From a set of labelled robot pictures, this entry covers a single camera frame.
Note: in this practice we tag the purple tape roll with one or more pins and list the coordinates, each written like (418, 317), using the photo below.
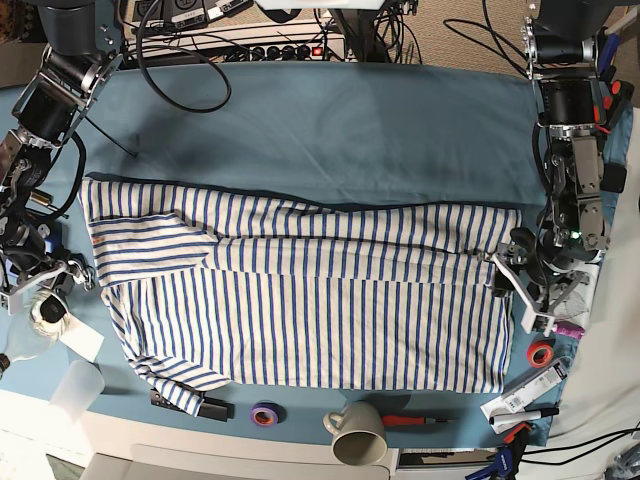
(265, 414)

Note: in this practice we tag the white paper card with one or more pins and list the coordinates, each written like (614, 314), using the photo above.
(81, 338)

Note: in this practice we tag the black square box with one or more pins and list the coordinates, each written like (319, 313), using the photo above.
(614, 178)

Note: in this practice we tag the black cable tie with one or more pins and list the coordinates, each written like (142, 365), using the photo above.
(109, 137)

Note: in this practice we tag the orange tape roll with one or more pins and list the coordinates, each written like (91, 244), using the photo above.
(540, 354)

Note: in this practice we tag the white packaged item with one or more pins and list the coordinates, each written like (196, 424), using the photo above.
(504, 411)

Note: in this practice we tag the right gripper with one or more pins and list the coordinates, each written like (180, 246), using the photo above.
(25, 266)

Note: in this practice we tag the black power strip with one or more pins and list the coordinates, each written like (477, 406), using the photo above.
(274, 52)

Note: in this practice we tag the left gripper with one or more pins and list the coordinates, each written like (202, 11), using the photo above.
(528, 265)

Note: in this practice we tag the blue black bar clamp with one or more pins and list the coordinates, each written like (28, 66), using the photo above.
(506, 460)

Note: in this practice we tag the leaf patterned paper roll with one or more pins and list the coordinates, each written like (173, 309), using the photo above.
(573, 295)

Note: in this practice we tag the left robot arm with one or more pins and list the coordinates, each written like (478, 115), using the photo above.
(561, 48)

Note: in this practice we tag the blue table cloth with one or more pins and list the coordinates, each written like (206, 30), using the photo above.
(337, 134)

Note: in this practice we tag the blue box with knob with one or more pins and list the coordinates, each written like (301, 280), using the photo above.
(52, 233)

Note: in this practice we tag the purple small tube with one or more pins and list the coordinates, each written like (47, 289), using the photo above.
(568, 329)

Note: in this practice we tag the metal rod with spring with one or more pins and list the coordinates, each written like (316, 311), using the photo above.
(43, 199)

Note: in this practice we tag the red handled screwdriver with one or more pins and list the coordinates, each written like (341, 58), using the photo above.
(403, 421)

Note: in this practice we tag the small white keyring gadget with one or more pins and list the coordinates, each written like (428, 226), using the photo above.
(82, 273)

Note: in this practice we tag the grey ceramic mug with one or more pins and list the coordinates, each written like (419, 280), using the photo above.
(358, 435)

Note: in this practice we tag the black marker pen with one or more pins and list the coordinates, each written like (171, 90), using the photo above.
(524, 416)

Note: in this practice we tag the orange black clamp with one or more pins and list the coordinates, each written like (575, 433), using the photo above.
(613, 105)

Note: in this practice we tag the translucent plastic cup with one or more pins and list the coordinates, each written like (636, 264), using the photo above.
(81, 384)

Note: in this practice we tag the black remote control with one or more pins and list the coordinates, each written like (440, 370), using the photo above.
(212, 409)

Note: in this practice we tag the blue white striped T-shirt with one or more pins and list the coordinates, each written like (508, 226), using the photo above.
(206, 288)

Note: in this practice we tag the clear plastic bottle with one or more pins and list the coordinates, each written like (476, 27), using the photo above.
(37, 332)

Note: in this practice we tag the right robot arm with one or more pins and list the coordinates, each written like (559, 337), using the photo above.
(77, 62)

